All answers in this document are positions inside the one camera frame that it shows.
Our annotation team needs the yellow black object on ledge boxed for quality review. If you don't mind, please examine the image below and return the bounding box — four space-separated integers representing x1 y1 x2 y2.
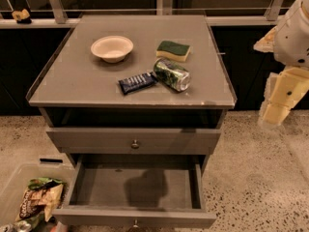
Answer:
12 9 32 24

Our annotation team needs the round metal drawer knob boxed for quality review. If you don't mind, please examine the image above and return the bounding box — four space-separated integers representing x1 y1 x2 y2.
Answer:
131 139 140 149

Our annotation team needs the metal middle drawer knob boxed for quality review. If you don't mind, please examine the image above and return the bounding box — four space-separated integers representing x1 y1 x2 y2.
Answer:
127 220 144 232

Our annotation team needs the white paper bowl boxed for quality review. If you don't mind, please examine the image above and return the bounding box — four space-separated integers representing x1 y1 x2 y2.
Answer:
91 36 133 63

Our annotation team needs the grey drawer cabinet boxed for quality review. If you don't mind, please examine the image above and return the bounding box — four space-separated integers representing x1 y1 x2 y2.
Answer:
25 14 238 176

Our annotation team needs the clear plastic bin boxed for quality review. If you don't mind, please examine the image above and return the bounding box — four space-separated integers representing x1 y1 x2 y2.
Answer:
0 163 73 225

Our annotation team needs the grey open middle drawer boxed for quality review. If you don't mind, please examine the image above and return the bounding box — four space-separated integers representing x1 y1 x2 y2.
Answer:
53 155 216 228

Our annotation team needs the green soda can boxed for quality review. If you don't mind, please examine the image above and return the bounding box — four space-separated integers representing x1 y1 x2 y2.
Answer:
154 58 190 92

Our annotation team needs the blue snack bar wrapper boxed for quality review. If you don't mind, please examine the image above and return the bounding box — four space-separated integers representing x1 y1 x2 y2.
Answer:
118 72 158 95

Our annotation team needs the green chip bag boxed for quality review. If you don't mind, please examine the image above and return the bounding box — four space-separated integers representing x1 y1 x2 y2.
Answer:
28 177 65 190

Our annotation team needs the brown chip bag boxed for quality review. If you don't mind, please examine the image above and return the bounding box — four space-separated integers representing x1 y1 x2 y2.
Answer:
15 184 64 221

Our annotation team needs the green yellow sponge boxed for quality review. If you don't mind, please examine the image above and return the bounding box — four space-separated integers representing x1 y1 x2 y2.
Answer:
156 41 190 62

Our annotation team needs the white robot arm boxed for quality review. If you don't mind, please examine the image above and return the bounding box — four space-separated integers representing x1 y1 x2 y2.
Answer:
253 0 309 129

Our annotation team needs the grey top drawer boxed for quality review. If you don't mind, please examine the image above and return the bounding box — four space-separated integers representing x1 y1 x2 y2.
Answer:
46 128 221 155

